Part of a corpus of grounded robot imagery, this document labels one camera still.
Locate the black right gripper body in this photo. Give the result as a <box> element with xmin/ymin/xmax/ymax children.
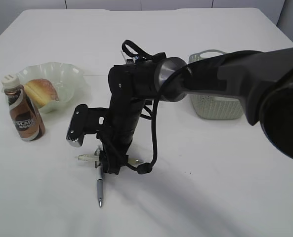
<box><xmin>96</xmin><ymin>134</ymin><xmax>133</xmax><ymax>175</ymax></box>

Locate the white beige-grip pen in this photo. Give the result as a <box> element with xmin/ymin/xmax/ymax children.
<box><xmin>76</xmin><ymin>155</ymin><xmax>144</xmax><ymax>165</ymax></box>

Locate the brown coffee bottle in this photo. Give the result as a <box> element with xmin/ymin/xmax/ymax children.
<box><xmin>1</xmin><ymin>75</ymin><xmax>45</xmax><ymax>141</ymax></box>

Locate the golden bread roll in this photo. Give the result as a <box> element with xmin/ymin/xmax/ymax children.
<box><xmin>24</xmin><ymin>79</ymin><xmax>59</xmax><ymax>108</ymax></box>

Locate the clear plastic ruler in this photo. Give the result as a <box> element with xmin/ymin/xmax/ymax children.
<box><xmin>121</xmin><ymin>50</ymin><xmax>127</xmax><ymax>64</ymax></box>

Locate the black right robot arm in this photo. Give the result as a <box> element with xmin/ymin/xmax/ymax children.
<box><xmin>100</xmin><ymin>48</ymin><xmax>293</xmax><ymax>174</ymax></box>

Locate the white grey-grip pen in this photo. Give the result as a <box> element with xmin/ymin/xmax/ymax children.
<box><xmin>94</xmin><ymin>146</ymin><xmax>104</xmax><ymax>208</ymax></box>

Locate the green wavy glass plate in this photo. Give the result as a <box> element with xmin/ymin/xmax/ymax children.
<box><xmin>16</xmin><ymin>62</ymin><xmax>90</xmax><ymax>113</ymax></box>

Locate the green plastic woven basket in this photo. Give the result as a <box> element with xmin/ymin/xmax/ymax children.
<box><xmin>187</xmin><ymin>49</ymin><xmax>245</xmax><ymax>120</ymax></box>

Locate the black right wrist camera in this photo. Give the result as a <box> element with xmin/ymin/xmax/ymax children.
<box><xmin>66</xmin><ymin>104</ymin><xmax>111</xmax><ymax>147</ymax></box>

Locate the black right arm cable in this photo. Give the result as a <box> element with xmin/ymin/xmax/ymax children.
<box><xmin>100</xmin><ymin>39</ymin><xmax>293</xmax><ymax>237</ymax></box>

